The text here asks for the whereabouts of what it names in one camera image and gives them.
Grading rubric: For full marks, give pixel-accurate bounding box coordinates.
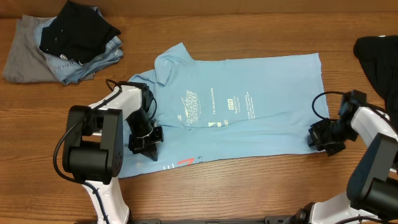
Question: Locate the light blue printed t-shirt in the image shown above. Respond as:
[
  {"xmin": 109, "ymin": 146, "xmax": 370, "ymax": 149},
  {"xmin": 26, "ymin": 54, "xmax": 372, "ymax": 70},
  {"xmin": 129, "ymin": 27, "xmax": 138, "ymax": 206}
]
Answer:
[{"xmin": 120, "ymin": 44, "xmax": 329, "ymax": 178}]

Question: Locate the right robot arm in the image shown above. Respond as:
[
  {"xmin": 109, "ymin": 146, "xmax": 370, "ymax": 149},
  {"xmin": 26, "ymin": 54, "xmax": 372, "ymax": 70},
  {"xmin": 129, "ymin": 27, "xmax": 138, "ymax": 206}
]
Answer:
[{"xmin": 285, "ymin": 90, "xmax": 397, "ymax": 224}]

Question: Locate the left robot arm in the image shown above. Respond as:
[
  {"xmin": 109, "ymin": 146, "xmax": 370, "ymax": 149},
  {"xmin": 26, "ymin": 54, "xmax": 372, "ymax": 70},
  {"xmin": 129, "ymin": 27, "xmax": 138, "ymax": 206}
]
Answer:
[{"xmin": 53, "ymin": 80, "xmax": 164, "ymax": 223}]

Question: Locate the black garment at right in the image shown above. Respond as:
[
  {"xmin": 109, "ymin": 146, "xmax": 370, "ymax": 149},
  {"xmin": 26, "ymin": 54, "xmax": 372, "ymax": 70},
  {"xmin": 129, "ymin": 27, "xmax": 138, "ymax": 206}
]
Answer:
[{"xmin": 353, "ymin": 35, "xmax": 397, "ymax": 127}]

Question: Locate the black folded garment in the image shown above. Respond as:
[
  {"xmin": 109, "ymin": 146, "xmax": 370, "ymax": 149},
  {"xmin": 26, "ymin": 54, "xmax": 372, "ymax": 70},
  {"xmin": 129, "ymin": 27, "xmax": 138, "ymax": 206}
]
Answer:
[{"xmin": 39, "ymin": 1, "xmax": 121, "ymax": 64}]

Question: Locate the grey folded garment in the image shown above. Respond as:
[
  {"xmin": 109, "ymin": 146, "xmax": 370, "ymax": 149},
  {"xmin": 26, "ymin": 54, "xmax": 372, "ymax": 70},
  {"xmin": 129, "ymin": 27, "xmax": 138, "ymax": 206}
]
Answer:
[{"xmin": 3, "ymin": 15, "xmax": 102, "ymax": 85}]

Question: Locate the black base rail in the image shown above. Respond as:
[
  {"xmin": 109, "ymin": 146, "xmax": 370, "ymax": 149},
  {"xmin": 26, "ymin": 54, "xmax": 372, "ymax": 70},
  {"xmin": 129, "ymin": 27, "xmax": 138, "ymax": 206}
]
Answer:
[{"xmin": 128, "ymin": 215, "xmax": 289, "ymax": 224}]

